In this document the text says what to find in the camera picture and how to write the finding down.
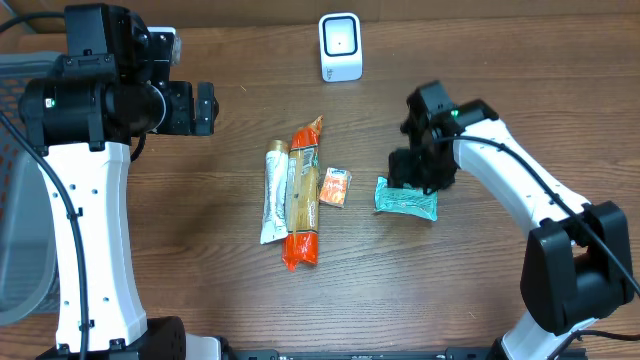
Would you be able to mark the long orange snack package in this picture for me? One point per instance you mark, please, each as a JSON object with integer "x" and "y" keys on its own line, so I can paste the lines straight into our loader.
{"x": 302, "y": 205}

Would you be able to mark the grey plastic mesh basket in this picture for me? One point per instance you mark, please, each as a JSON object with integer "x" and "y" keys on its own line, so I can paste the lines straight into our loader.
{"x": 29, "y": 277}

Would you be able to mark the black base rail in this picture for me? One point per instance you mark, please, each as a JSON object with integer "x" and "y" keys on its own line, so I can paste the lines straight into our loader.
{"x": 456, "y": 353}

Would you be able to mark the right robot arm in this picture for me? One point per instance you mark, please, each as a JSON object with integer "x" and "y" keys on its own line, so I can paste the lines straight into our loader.
{"x": 577, "y": 266}

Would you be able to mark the white barcode scanner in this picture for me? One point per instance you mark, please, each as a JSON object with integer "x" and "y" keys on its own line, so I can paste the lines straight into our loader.
{"x": 340, "y": 45}

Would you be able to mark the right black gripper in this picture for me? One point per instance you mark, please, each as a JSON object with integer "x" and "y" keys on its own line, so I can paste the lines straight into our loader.
{"x": 403, "y": 173}

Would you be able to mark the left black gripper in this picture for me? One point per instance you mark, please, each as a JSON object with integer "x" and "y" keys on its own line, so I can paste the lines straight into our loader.
{"x": 204, "y": 109}

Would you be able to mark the small orange packet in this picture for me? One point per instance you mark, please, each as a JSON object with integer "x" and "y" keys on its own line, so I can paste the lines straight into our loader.
{"x": 335, "y": 187}

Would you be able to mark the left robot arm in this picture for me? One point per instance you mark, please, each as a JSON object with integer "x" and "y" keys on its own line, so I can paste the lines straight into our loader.
{"x": 113, "y": 85}

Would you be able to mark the teal snack packet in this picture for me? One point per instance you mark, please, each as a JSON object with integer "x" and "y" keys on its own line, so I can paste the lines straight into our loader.
{"x": 405, "y": 200}

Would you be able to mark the white silver tube package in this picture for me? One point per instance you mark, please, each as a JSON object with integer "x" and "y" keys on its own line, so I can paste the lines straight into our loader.
{"x": 274, "y": 226}

